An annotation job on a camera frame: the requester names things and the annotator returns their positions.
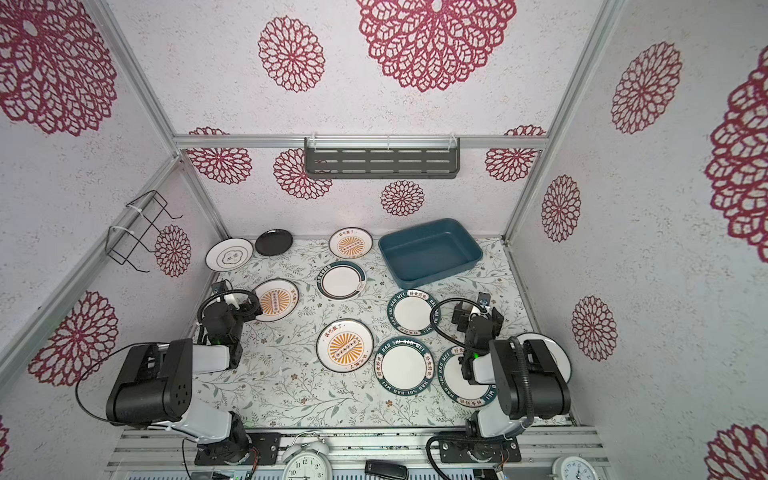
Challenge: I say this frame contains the large orange sunburst plate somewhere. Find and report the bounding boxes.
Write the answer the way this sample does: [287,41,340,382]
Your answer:
[315,319,375,374]

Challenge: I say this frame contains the white plate green red rim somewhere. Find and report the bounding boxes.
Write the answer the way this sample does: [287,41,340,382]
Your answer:
[316,260,367,301]

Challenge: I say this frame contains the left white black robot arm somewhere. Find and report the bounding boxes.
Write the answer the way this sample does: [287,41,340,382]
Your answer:
[105,300,251,465]

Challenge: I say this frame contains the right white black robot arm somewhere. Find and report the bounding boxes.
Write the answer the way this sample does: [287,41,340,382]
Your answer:
[451,293,572,439]

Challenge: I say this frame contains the teal plastic bin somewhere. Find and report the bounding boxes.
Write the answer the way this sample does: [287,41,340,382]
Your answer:
[378,218,483,290]

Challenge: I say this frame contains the white plate brown flower outline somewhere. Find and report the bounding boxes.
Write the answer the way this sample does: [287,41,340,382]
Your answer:
[205,238,254,272]

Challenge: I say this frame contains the white plate gold outline right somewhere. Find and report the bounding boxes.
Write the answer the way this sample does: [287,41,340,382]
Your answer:
[517,332,572,383]

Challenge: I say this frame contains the small black plate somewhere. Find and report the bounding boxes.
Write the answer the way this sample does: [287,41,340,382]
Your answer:
[254,229,294,257]

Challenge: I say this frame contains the small orange sunburst plate back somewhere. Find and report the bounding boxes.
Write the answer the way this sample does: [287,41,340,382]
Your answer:
[328,227,373,260]

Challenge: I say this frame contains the white alarm clock centre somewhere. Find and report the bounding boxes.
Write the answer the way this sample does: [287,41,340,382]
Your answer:
[281,441,333,480]

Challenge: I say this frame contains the white clock right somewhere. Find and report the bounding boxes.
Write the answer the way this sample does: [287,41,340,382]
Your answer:
[551,456,599,480]

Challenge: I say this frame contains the black remote device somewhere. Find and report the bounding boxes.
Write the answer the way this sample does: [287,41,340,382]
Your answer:
[364,460,409,480]

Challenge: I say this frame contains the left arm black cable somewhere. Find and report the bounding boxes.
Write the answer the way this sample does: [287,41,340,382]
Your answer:
[74,341,157,425]

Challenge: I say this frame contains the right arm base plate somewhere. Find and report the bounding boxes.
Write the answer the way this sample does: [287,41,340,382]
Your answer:
[437,432,522,464]

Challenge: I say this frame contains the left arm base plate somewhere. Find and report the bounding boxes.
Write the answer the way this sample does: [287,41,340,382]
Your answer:
[194,432,282,467]

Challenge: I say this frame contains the black wire wall rack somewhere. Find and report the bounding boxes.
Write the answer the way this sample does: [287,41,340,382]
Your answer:
[104,189,182,274]

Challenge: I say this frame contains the grey wall shelf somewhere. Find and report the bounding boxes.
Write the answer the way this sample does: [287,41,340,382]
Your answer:
[303,137,461,180]

